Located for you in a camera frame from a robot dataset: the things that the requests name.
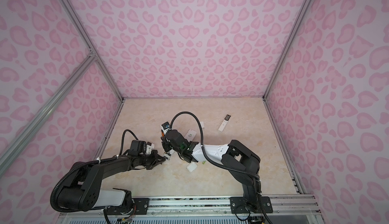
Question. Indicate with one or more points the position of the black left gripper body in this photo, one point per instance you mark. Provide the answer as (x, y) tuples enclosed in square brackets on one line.
[(150, 160)]

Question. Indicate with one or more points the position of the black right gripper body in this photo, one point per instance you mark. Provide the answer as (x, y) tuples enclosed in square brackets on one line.
[(168, 145)]

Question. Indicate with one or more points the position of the white remote with eco sticker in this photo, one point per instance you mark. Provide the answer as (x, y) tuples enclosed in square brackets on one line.
[(190, 135)]

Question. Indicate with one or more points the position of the white air conditioner remote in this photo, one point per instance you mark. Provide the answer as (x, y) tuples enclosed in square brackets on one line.
[(168, 155)]

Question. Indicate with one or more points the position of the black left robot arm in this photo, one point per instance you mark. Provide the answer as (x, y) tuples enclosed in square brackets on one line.
[(79, 189)]

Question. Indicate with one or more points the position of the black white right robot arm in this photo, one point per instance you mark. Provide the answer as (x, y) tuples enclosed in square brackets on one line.
[(236, 158)]

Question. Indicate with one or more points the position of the slim white remote with display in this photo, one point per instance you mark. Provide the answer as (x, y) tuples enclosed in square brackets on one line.
[(224, 123)]

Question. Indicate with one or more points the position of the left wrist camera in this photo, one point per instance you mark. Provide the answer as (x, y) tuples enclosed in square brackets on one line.
[(138, 148)]

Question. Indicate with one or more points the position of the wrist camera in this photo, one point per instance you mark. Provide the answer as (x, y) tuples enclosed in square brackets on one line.
[(138, 148), (165, 127)]

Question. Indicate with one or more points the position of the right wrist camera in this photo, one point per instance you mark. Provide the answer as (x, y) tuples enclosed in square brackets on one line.
[(165, 127)]

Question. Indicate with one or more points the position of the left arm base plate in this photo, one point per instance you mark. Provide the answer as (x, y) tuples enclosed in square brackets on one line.
[(130, 206)]

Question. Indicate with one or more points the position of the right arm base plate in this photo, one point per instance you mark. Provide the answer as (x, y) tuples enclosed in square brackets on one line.
[(240, 205)]

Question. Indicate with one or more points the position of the aluminium corner frame post left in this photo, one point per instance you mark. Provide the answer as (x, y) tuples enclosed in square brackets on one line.
[(80, 28)]

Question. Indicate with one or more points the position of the aluminium corner frame post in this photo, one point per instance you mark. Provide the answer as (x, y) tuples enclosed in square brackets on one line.
[(80, 28), (300, 17)]

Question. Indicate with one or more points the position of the aluminium diagonal frame bar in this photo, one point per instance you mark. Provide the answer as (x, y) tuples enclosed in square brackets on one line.
[(23, 139)]

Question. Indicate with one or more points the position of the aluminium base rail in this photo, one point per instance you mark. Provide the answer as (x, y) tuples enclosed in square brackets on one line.
[(276, 209)]

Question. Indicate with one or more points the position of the aluminium corner frame post right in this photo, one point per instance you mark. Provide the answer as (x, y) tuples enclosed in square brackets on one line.
[(300, 17)]

